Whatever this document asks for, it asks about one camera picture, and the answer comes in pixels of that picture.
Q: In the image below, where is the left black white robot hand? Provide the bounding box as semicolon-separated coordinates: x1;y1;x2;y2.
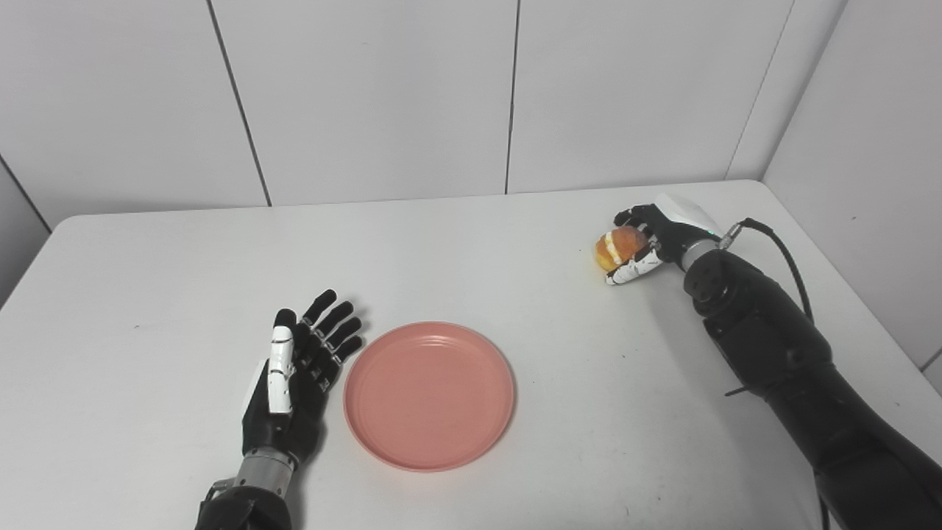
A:
241;289;364;466

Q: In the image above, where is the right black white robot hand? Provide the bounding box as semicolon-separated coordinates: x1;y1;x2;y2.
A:
605;193;726;286

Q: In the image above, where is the cream puff pastry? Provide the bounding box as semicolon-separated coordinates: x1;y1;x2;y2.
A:
595;226;650;272

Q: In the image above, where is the pink round plate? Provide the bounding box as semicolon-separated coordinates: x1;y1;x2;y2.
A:
344;321;516;473

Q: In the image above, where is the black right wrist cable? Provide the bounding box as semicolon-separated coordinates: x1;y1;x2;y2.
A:
720;217;832;530

